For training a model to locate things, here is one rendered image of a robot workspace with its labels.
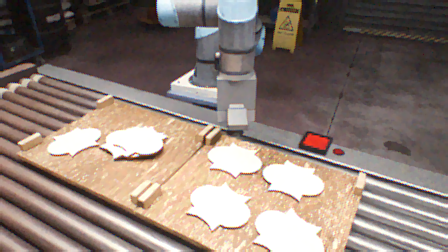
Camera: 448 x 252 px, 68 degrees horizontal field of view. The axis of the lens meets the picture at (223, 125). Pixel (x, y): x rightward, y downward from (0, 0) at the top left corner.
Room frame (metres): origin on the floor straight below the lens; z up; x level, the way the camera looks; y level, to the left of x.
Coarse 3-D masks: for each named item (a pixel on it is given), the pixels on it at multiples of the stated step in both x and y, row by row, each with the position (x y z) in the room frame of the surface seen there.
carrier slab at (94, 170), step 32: (64, 128) 0.84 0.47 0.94; (96, 128) 0.84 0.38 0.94; (128, 128) 0.84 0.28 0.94; (160, 128) 0.84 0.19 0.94; (192, 128) 0.84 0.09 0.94; (32, 160) 0.68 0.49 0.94; (64, 160) 0.68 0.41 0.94; (96, 160) 0.68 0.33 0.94; (128, 160) 0.68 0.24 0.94; (160, 160) 0.68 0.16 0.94; (96, 192) 0.57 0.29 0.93; (128, 192) 0.56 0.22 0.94
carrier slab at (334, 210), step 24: (216, 144) 0.75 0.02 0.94; (240, 144) 0.75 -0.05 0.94; (192, 168) 0.65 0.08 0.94; (264, 168) 0.65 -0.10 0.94; (312, 168) 0.65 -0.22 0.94; (168, 192) 0.56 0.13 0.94; (192, 192) 0.56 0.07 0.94; (240, 192) 0.56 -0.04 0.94; (264, 192) 0.56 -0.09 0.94; (336, 192) 0.56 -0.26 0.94; (144, 216) 0.50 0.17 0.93; (168, 216) 0.49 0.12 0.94; (192, 216) 0.49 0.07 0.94; (312, 216) 0.49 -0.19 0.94; (336, 216) 0.49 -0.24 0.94; (192, 240) 0.44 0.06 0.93; (216, 240) 0.43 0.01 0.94; (240, 240) 0.43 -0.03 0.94; (336, 240) 0.43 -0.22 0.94
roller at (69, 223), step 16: (0, 176) 0.64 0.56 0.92; (0, 192) 0.60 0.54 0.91; (16, 192) 0.58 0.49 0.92; (32, 192) 0.59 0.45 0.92; (32, 208) 0.54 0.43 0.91; (48, 208) 0.53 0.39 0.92; (64, 208) 0.54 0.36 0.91; (64, 224) 0.49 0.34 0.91; (80, 224) 0.49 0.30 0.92; (80, 240) 0.46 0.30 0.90; (96, 240) 0.45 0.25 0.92; (112, 240) 0.44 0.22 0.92
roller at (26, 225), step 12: (0, 204) 0.54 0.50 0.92; (0, 216) 0.52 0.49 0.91; (12, 216) 0.51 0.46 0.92; (24, 216) 0.51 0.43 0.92; (12, 228) 0.49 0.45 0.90; (24, 228) 0.48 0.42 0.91; (36, 228) 0.48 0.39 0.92; (48, 228) 0.48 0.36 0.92; (36, 240) 0.45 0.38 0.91; (48, 240) 0.45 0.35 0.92; (60, 240) 0.44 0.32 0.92; (72, 240) 0.45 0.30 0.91
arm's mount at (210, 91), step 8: (192, 72) 1.36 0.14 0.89; (176, 80) 1.26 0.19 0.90; (184, 80) 1.27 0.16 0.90; (192, 80) 1.25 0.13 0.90; (176, 88) 1.22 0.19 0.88; (184, 88) 1.20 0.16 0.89; (192, 88) 1.19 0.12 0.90; (200, 88) 1.18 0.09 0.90; (208, 88) 1.18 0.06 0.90; (216, 88) 1.18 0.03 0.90; (208, 96) 1.16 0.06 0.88; (216, 96) 1.15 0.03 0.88
